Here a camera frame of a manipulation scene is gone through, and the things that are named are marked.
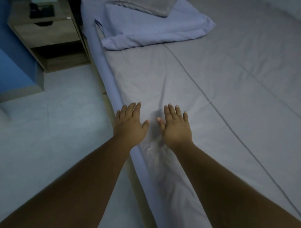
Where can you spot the person's left thumb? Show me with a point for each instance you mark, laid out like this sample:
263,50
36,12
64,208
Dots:
145,126

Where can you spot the person's right forearm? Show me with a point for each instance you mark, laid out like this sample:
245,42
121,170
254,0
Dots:
225,190

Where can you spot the person's right middle finger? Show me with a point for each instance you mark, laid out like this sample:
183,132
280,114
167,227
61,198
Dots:
172,110

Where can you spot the person's left middle finger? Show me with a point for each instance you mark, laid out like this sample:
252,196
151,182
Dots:
130,109

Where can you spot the light blue pillow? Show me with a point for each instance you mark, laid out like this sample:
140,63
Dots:
152,25

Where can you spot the person's left little finger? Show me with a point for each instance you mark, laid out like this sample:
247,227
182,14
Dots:
117,114

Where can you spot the person's right thumb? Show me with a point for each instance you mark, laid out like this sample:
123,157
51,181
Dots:
161,124

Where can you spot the light blue mattress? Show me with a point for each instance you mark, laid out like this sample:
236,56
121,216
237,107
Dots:
112,94

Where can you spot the person's right little finger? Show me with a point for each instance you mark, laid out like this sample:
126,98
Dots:
185,116

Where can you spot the person's right hand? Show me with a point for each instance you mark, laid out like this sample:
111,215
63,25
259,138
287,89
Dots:
176,131

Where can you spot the black object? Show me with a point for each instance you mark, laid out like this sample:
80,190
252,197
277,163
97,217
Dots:
41,10

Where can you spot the wooden bedside table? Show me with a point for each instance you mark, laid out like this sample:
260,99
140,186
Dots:
47,35

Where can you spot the grey bed sheet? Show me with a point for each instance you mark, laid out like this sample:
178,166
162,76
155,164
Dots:
211,105

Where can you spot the person's left forearm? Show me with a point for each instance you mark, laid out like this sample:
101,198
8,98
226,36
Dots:
70,185

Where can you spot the folded grey cloth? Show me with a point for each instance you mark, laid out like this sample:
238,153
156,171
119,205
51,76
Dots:
143,5

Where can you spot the person's left hand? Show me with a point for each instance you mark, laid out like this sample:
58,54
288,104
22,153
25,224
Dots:
128,128

